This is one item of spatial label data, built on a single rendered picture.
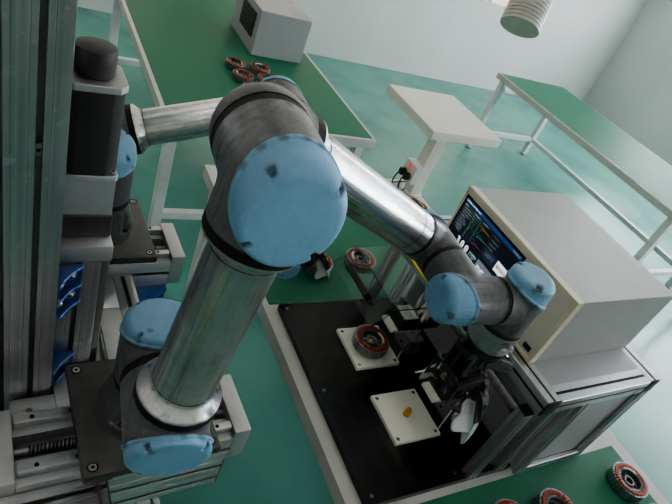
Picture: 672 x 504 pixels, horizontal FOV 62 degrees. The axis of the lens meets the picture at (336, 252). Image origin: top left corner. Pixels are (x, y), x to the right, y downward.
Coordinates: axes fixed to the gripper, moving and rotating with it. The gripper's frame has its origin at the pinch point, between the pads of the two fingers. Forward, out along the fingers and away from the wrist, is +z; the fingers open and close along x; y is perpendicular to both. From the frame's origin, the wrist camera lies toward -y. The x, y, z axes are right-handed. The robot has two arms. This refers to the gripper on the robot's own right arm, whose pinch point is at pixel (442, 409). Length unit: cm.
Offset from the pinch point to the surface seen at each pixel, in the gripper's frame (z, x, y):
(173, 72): 40, -221, -10
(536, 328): -4.2, -11.5, -35.6
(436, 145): 13, -125, -96
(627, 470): 37, 15, -86
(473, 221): -10, -44, -37
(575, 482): 40, 12, -67
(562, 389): 3.7, 0.7, -39.3
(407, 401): 37, -23, -26
